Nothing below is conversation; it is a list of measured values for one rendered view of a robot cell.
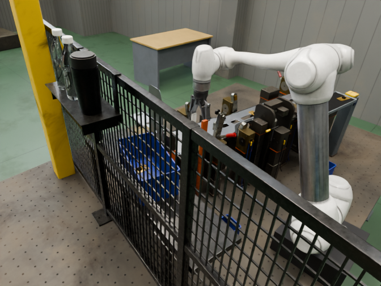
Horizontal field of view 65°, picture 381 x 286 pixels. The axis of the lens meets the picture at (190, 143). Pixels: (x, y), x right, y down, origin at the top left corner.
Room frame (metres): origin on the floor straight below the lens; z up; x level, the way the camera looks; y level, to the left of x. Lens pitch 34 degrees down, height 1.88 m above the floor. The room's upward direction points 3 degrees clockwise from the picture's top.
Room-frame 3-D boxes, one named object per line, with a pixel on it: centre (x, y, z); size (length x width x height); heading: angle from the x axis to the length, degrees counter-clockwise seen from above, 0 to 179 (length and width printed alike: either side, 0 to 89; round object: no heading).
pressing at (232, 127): (1.72, -0.41, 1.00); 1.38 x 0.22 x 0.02; 129
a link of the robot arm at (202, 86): (1.40, -0.04, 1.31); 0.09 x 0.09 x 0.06
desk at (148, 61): (4.84, 0.37, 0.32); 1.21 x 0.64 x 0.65; 138
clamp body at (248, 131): (1.35, -0.31, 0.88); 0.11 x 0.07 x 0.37; 39
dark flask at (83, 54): (0.82, 0.32, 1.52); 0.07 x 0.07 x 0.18
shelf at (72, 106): (0.92, 0.38, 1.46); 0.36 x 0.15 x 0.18; 39
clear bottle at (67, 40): (0.92, 0.39, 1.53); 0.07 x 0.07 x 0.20
